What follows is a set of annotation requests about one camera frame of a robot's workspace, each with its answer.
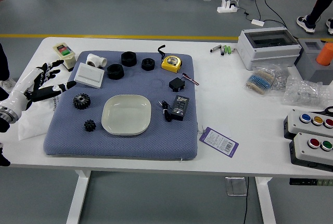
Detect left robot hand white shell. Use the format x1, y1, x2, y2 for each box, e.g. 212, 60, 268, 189
0, 59, 78, 113

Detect big black gear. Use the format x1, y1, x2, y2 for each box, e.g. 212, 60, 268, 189
72, 93, 91, 110

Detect small black gear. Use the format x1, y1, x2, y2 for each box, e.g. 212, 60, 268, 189
83, 119, 97, 133

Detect large black hex nut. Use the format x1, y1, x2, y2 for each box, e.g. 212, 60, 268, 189
121, 51, 137, 67
107, 63, 124, 81

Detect smaller black hex nut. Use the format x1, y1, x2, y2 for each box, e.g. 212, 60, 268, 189
141, 58, 156, 72

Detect blue-yellow-red button box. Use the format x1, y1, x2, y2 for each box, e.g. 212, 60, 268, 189
283, 109, 333, 140

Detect red-green button box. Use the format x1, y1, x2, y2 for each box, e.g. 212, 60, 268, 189
289, 132, 333, 172

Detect person beside the table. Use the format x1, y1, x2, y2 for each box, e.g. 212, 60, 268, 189
0, 0, 18, 100

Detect white plastic bag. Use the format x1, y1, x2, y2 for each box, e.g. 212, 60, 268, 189
17, 70, 71, 141

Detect white pipe tee fitting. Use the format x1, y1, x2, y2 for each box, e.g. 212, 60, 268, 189
85, 53, 108, 69

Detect white square plate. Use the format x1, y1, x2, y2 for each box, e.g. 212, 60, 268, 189
100, 94, 152, 137

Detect white table leg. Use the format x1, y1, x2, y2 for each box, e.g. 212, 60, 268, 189
65, 169, 92, 224
254, 176, 277, 224

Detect blue-grey quilted mat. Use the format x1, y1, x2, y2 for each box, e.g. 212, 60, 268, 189
43, 50, 198, 161

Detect yellow tape measure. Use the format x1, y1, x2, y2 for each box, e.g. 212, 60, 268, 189
157, 45, 183, 74

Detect black digital display meter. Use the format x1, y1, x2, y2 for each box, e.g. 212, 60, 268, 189
170, 95, 190, 122

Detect purple paper tag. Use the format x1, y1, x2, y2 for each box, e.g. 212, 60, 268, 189
199, 126, 239, 159

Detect white power strip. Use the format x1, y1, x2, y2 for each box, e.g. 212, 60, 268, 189
217, 0, 239, 14

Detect bag of blue resistors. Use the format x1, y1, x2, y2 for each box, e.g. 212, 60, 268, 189
243, 64, 278, 96

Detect clear bag of screws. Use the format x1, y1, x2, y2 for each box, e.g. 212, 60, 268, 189
270, 64, 291, 91

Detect bubble wrap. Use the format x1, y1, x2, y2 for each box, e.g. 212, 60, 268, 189
281, 75, 333, 109

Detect grey block holder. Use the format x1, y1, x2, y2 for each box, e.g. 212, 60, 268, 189
294, 38, 333, 86

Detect black table control panel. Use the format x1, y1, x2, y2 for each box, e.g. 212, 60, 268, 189
289, 178, 333, 187

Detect orange cylinder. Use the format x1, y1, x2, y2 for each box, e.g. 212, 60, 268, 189
316, 42, 333, 67

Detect person in blue and white shoes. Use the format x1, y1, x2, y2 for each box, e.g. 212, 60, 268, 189
296, 0, 333, 35

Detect black scissors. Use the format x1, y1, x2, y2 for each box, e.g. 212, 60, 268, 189
311, 106, 333, 117

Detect beige red-green push-button switch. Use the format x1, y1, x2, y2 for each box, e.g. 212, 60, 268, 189
52, 42, 76, 72

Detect white wall switch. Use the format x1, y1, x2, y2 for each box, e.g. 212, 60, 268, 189
73, 62, 105, 89

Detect black plug with cord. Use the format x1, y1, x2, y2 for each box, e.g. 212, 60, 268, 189
158, 100, 172, 123

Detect black module with red wires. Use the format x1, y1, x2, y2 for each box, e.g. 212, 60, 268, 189
169, 72, 200, 93

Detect metal bracket under table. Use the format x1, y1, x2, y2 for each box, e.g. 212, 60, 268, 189
225, 176, 248, 197

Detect grey enclosure with clear lid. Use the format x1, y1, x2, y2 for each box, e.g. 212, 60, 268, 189
236, 27, 302, 71

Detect black floor cable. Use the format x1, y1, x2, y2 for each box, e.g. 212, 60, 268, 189
239, 0, 300, 43

